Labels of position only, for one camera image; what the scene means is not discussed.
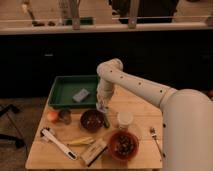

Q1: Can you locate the yellow banana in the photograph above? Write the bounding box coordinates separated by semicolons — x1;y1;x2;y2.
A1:
67;137;95;146

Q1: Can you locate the grey sponge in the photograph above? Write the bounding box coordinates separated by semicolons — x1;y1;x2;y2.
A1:
72;89;90;102

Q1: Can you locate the small cardboard box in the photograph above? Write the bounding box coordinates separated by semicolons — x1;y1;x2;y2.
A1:
80;138;107;167

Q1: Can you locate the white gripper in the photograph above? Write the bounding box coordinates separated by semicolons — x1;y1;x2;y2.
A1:
96;79;115;114

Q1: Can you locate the white handled utensil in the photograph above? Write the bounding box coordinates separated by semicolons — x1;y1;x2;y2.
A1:
40;128;77;160

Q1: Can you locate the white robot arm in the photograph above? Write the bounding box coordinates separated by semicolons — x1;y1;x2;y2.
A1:
97;58;213;171

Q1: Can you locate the white cup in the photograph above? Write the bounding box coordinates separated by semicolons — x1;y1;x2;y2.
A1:
117;112;133;129

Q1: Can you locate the orange fruit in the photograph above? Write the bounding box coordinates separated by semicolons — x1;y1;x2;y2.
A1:
47;111;59;122

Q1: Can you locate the wooden table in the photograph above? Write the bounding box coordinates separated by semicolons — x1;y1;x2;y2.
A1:
25;86;162;171

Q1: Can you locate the green cucumber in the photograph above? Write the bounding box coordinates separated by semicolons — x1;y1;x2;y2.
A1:
103;113;110;128

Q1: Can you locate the metal can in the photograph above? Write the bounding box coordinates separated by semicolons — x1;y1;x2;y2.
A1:
59;110;71;124

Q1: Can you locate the purple bowl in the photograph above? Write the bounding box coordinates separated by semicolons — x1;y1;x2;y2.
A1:
80;109;104;132

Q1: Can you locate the green plastic tray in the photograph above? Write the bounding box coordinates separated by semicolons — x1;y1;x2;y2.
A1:
48;75;99;109

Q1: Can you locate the orange bowl with contents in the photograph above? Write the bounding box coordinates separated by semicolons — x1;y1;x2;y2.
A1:
107;131;139;162

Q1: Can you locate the silver fork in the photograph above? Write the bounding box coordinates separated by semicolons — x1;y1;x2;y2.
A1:
149;127;163;158

